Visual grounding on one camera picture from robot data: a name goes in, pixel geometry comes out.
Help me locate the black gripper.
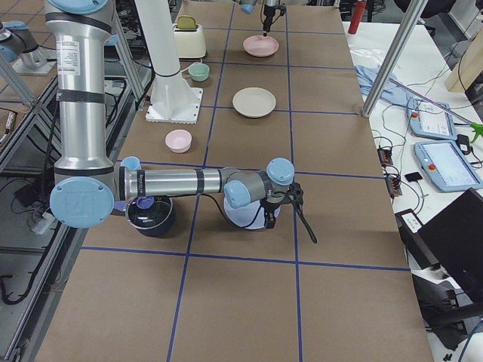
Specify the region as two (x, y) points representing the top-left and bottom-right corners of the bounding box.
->
(263, 3), (285, 36)
(260, 183), (303, 229)

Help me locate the blue plate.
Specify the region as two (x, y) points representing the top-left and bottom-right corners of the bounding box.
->
(223, 198), (265, 230)

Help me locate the pink plate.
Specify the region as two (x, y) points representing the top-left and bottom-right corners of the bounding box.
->
(242, 35), (279, 57)

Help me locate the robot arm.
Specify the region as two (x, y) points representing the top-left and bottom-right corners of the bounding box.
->
(238, 0), (287, 37)
(45, 1), (303, 229)

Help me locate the cream toaster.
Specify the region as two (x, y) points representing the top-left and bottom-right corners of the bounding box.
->
(173, 15), (207, 59)

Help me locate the cream plate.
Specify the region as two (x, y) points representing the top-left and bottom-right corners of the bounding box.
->
(232, 87), (276, 118)

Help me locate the green bowl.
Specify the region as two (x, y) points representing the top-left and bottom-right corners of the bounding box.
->
(188, 63), (210, 82)

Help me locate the red bottle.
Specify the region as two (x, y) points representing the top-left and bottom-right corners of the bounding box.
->
(348, 0), (367, 35)

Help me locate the clear plastic bag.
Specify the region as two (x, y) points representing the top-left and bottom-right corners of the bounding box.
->
(349, 44), (386, 68)

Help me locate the dark blue lidded pot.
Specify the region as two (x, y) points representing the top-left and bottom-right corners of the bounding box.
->
(125, 196), (176, 238)

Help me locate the pink bowl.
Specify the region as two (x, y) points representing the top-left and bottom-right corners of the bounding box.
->
(165, 129), (192, 153)

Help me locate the light blue cloth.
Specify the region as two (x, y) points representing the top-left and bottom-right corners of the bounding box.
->
(355, 64), (411, 106)

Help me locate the light blue cup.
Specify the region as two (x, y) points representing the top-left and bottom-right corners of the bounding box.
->
(121, 156), (141, 170)

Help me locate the black laptop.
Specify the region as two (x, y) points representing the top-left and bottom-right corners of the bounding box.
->
(418, 189), (482, 302)

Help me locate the lower teach pendant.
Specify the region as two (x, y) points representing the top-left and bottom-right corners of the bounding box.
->
(413, 140), (482, 192)

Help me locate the teach pendant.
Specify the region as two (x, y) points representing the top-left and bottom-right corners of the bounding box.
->
(413, 140), (482, 192)
(407, 97), (457, 140)

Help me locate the upper teach pendant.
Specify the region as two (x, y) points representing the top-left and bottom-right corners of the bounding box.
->
(407, 97), (457, 140)

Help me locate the reacher grabber stick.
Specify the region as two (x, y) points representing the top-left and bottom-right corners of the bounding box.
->
(389, 78), (483, 143)

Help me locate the white camera mast base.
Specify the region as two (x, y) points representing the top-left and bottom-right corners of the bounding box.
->
(135, 0), (203, 124)

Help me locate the aluminium frame post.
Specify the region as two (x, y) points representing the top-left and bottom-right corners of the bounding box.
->
(361, 0), (428, 118)

